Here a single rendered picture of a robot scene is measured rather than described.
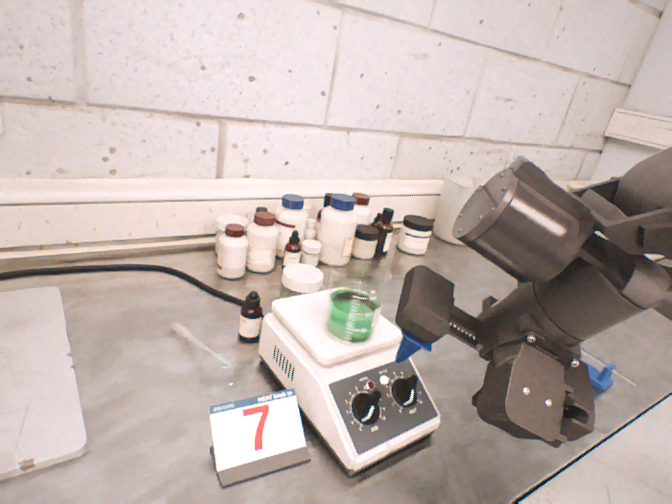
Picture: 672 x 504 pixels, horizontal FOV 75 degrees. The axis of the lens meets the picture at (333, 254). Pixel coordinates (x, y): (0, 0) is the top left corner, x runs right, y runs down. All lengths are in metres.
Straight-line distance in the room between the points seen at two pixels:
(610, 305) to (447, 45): 0.89
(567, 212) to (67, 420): 0.46
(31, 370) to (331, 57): 0.72
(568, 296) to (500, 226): 0.07
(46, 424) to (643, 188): 0.52
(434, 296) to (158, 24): 0.62
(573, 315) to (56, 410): 0.46
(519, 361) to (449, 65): 0.90
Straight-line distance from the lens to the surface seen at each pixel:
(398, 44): 1.04
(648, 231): 0.30
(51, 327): 0.64
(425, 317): 0.35
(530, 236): 0.29
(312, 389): 0.48
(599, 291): 0.32
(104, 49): 0.80
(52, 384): 0.55
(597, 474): 0.62
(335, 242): 0.83
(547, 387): 0.36
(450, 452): 0.54
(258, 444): 0.47
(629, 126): 1.85
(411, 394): 0.49
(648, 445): 0.72
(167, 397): 0.53
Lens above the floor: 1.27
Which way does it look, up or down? 24 degrees down
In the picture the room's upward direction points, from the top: 11 degrees clockwise
